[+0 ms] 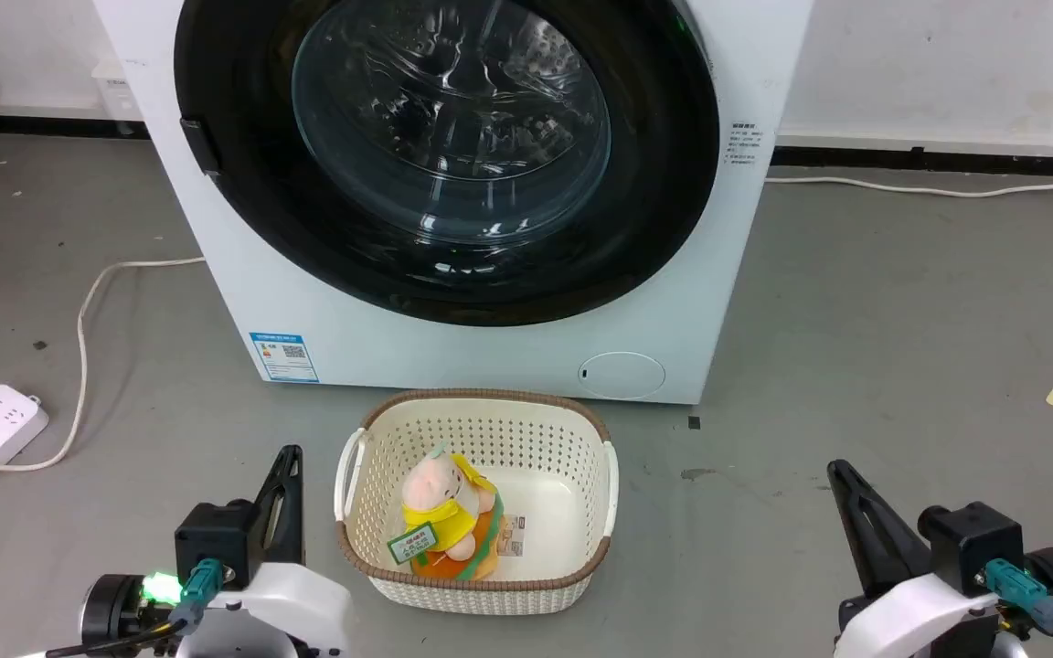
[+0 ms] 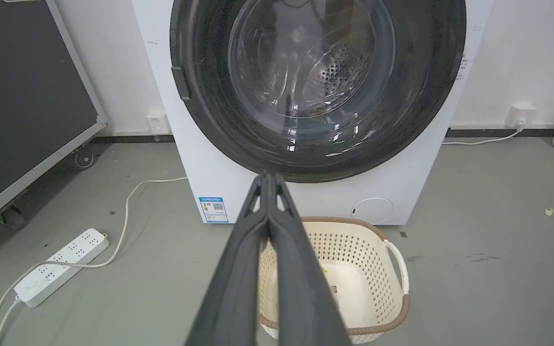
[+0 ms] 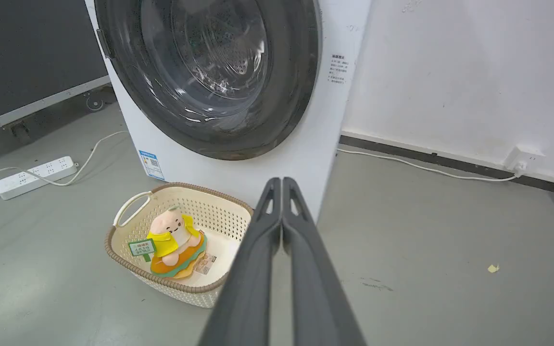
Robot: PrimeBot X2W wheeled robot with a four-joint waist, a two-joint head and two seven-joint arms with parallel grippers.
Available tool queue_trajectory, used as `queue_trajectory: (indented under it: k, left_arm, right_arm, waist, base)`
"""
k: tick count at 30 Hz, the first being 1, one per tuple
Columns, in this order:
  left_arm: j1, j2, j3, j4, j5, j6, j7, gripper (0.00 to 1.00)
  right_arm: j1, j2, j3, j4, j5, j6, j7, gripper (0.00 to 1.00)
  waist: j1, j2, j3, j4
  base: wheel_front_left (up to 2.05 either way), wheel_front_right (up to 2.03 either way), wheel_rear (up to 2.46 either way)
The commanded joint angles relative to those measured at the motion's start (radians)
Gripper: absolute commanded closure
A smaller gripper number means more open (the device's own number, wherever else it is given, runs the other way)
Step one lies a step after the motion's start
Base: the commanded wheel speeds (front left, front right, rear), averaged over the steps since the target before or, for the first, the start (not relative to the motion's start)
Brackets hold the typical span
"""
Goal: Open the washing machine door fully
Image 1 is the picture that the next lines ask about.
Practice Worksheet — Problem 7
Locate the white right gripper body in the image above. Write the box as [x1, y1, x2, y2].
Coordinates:
[832, 546, 1053, 658]

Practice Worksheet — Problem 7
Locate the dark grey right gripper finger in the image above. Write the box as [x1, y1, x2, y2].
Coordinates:
[830, 459, 937, 586]
[825, 462, 902, 600]

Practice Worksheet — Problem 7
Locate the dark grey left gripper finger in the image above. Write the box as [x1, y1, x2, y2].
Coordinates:
[272, 444, 306, 565]
[250, 450, 288, 564]

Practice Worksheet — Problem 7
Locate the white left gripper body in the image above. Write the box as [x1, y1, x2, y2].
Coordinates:
[80, 561, 352, 658]

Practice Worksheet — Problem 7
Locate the white front-load washing machine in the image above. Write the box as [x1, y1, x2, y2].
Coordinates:
[92, 0, 815, 406]

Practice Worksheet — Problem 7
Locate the round black glass washer door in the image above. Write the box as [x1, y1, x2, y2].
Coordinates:
[173, 0, 721, 327]

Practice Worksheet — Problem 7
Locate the green white doll tag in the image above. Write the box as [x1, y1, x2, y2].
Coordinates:
[387, 522, 439, 565]

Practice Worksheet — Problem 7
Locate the pink yellow plush doll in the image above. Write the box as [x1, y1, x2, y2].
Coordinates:
[399, 445, 505, 581]

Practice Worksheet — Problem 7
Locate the blue energy label sticker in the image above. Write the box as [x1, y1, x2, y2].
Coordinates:
[250, 332, 320, 384]

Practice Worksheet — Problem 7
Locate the small printed paper label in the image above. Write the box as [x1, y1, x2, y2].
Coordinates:
[494, 514, 528, 559]

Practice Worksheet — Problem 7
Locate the cream perforated laundry basket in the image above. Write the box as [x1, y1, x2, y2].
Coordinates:
[334, 389, 620, 616]

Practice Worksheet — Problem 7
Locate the round white filter cover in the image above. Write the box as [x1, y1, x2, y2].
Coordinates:
[578, 352, 667, 400]

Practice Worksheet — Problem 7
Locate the small printed text sticker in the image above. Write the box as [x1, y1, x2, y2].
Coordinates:
[725, 122, 768, 168]

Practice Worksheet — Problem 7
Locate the teal plug black left cable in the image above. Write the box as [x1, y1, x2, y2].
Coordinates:
[44, 558, 225, 658]

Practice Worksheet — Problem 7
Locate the teal plug black cable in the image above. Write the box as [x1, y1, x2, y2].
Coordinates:
[983, 558, 1053, 658]
[44, 558, 225, 658]

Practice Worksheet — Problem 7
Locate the teal plug black right cable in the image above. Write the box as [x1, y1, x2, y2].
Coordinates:
[983, 558, 1053, 658]

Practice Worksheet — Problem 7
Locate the white power cable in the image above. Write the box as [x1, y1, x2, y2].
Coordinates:
[764, 163, 1053, 199]
[0, 258, 207, 473]

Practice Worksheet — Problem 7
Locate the black door handle latch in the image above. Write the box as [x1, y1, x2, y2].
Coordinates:
[180, 117, 223, 177]

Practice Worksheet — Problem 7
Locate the white wall socket box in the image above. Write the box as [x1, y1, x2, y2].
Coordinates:
[91, 58, 144, 122]

